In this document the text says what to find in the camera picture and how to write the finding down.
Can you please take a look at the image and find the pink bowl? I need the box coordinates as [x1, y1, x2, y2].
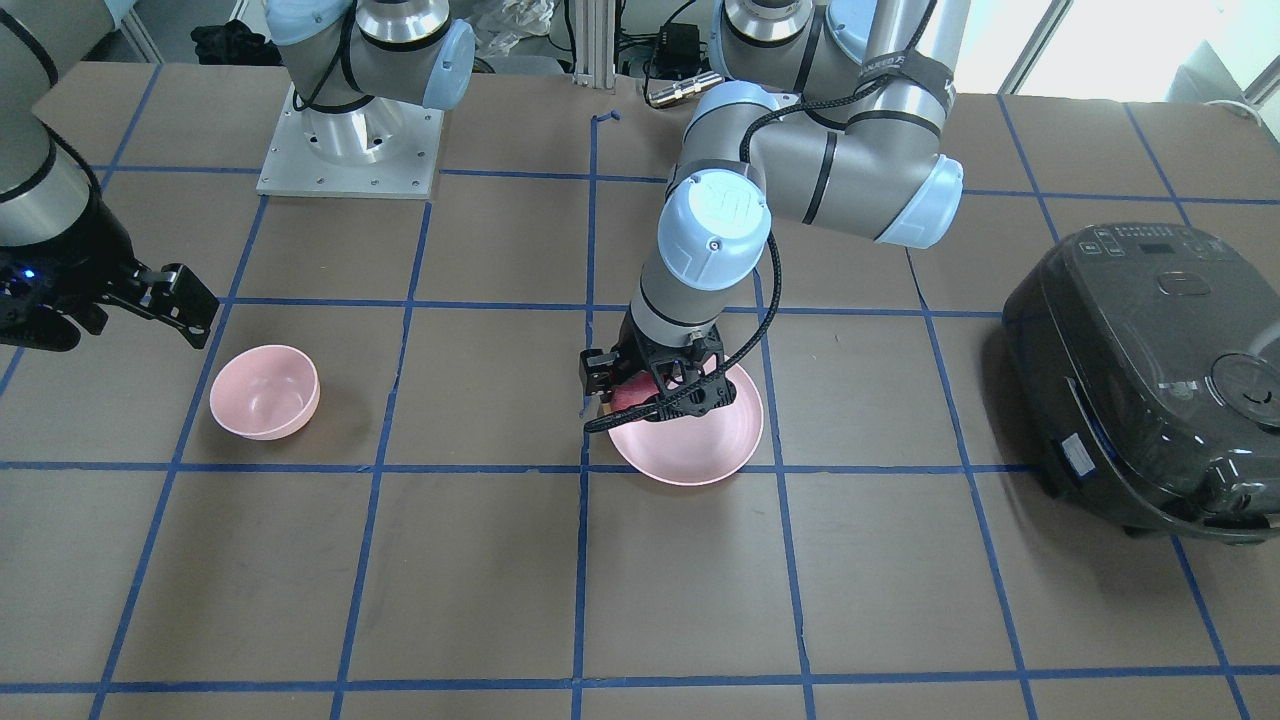
[209, 345, 321, 441]

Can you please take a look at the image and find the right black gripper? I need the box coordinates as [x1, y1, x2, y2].
[1, 191, 220, 352]

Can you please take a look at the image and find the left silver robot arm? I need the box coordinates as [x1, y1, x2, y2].
[580, 1, 970, 433]

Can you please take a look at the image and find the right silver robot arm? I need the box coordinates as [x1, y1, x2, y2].
[3, 1, 477, 354]

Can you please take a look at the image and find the red apple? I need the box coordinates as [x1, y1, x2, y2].
[609, 372, 659, 413]

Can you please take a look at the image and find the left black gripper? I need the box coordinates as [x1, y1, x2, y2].
[579, 310, 739, 419]

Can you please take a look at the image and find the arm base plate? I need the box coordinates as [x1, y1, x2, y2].
[256, 88, 445, 200]

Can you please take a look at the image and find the dark grey rice cooker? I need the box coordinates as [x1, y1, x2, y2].
[1002, 222, 1279, 544]

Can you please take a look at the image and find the pink plate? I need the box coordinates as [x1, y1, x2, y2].
[608, 366, 764, 486]

